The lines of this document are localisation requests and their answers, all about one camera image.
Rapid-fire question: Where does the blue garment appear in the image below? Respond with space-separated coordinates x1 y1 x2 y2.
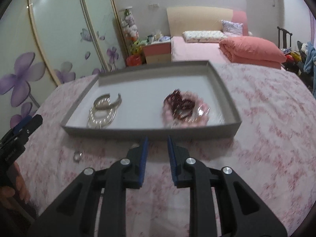
303 41 316 74

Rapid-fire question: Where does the dark wooden chair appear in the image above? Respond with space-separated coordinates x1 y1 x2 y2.
277 26 293 50

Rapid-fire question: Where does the dark red bead bracelet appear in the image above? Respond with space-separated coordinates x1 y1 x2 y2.
164 89 196 119

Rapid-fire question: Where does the beige and pink headboard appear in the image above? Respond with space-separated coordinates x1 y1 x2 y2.
166 6 249 38

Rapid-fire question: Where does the bed with pink sheet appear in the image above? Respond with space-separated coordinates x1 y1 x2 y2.
170 36 287 68

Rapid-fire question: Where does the white patterned pillow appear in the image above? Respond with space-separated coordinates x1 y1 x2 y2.
182 30 225 43

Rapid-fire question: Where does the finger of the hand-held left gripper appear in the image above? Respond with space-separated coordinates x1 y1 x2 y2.
10 115 32 134
18 115 43 140

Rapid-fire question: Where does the plush toy tower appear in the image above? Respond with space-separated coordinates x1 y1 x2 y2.
120 8 139 55

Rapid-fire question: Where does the white pearl bracelet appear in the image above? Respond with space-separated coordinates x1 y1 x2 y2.
87 99 116 129

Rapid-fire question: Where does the pink bead bracelet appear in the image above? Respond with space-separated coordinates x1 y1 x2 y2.
161 91 211 129

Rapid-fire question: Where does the purple floral pillow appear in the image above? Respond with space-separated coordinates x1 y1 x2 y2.
221 19 244 36

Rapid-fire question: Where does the pink floral tablecloth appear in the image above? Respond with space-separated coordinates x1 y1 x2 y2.
15 62 316 237

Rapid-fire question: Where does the floral sliding door wardrobe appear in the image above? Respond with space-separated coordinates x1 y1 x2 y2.
0 0 129 129

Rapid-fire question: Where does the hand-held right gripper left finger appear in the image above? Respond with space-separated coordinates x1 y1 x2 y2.
27 136 149 237

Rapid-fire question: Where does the grey cardboard box tray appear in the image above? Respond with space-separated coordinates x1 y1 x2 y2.
61 60 242 139

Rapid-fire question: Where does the folded pink quilt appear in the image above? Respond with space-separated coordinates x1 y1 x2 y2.
218 36 287 68

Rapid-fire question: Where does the wide silver cuff bangle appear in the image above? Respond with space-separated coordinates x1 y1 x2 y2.
93 93 122 111

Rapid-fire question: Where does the person's left hand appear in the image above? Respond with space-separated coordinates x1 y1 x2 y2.
0 162 31 204

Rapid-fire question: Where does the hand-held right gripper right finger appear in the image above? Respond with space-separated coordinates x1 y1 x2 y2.
167 135 288 237

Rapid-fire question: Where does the pink nightstand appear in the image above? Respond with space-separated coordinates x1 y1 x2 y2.
142 41 172 65

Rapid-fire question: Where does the red plastic bag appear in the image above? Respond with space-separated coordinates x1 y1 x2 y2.
126 55 143 67

